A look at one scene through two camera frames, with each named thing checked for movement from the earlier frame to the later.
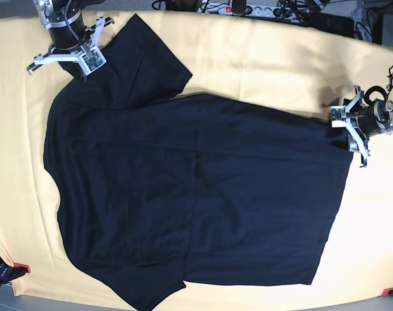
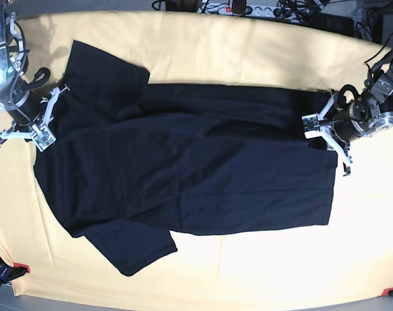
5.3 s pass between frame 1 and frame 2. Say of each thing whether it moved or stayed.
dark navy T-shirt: moved
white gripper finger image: moved
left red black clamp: stayed
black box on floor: stayed
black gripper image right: moved
